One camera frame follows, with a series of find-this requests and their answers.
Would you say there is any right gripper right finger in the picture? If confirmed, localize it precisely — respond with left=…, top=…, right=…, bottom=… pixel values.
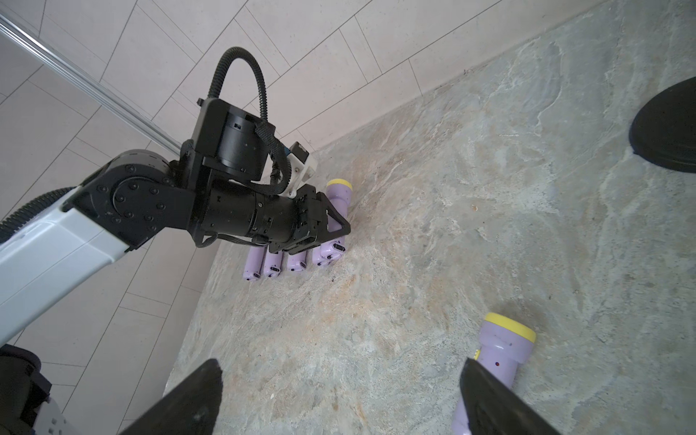
left=460, top=359, right=560, bottom=435

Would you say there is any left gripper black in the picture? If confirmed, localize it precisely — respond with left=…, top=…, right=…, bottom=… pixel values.
left=208, top=182, right=352, bottom=255

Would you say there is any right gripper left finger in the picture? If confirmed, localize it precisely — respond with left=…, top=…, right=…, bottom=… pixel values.
left=123, top=359, right=223, bottom=435

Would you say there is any purple flashlight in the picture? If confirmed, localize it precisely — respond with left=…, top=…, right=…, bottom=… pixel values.
left=263, top=249, right=284, bottom=278
left=451, top=313, right=537, bottom=434
left=287, top=251, right=307, bottom=272
left=311, top=178, right=353, bottom=268
left=243, top=246, right=266, bottom=281

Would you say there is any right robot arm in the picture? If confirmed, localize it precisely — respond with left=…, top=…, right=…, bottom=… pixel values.
left=1, top=344, right=558, bottom=434

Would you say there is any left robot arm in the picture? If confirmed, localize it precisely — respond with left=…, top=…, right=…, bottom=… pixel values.
left=1, top=47, right=351, bottom=341

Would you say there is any black round stand base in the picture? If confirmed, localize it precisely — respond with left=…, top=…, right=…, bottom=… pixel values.
left=628, top=78, right=695, bottom=173

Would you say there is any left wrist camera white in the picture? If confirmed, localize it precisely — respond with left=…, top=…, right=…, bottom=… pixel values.
left=270, top=141, right=318, bottom=198

